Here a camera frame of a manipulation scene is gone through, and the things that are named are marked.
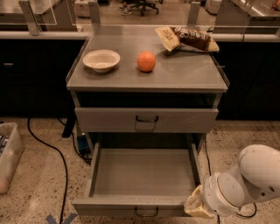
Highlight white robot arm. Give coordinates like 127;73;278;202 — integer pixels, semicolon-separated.
184;144;280;219

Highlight clear plastic bin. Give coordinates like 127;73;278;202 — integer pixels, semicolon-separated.
0;122;24;193

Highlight black floor cable left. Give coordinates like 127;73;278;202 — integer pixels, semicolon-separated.
26;117;69;224

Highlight white bowl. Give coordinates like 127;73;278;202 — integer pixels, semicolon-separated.
82;50;121;73

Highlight grey top drawer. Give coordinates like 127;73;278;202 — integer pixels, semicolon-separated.
75;108;218;133

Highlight black floor cable right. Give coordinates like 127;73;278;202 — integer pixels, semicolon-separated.
204;136;258;224

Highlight black office chair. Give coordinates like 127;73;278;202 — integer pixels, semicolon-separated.
131;0;159;16

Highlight orange fruit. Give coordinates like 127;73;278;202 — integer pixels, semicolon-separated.
136;52;156;72

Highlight brown chip bag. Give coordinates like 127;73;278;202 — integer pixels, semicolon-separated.
155;26;220;53

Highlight person's sneakers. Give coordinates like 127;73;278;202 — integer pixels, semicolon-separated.
119;5;132;16

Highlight black floor cable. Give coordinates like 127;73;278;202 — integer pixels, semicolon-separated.
204;136;258;224
26;117;69;224

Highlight blue power box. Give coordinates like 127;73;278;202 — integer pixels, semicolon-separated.
77;135;90;155

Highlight grey drawer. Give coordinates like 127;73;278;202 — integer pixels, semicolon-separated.
73;143;201;217
75;108;218;133

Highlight white horizontal rail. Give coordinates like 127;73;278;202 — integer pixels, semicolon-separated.
0;31;280;43

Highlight grey drawer cabinet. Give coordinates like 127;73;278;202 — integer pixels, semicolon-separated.
66;25;228;148

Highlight blue tape cross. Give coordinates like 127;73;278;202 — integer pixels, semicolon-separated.
45;213;78;224

